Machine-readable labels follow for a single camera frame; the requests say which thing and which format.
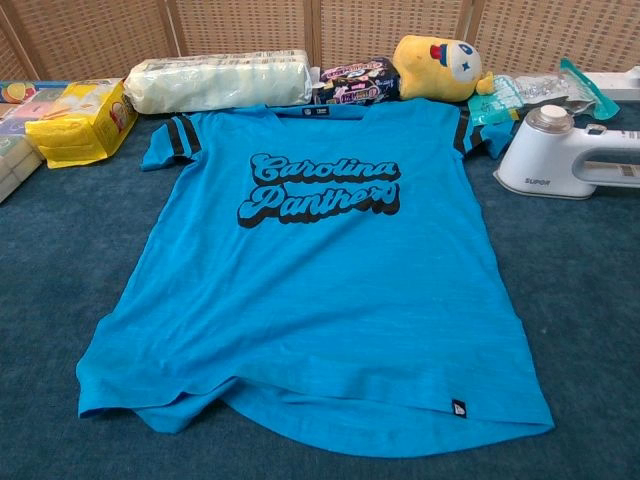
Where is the blue Carolina Panthers t-shirt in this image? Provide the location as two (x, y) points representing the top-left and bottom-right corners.
(75, 97), (556, 459)

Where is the white handheld garment steamer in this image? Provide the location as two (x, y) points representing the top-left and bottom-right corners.
(493, 104), (640, 201)

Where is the dark purple pad pack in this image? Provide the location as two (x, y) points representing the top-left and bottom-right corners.
(313, 55), (401, 107)

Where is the large white tissue pack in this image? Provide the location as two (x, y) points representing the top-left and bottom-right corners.
(123, 48), (314, 115)

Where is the yellow plush toy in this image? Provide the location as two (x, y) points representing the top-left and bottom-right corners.
(392, 34), (496, 104)

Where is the small light green packet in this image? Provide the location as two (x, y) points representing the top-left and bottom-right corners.
(468, 74), (524, 126)

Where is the wicker folding screen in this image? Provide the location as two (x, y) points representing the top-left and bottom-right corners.
(0, 0), (640, 84)

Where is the yellow snack bag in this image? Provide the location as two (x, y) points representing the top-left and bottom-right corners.
(24, 78), (139, 170)

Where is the dark teal table mat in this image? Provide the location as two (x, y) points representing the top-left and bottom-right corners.
(0, 99), (640, 480)

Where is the clear bag with teal edge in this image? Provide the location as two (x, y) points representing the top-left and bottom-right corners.
(509, 58), (621, 121)

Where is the pastel tissue box pack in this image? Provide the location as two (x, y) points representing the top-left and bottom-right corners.
(0, 88), (66, 204)

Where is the blue box with fruit print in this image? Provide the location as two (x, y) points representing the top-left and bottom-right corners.
(0, 79), (71, 105)

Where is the white power strip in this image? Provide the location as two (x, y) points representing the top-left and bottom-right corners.
(582, 67), (640, 104)

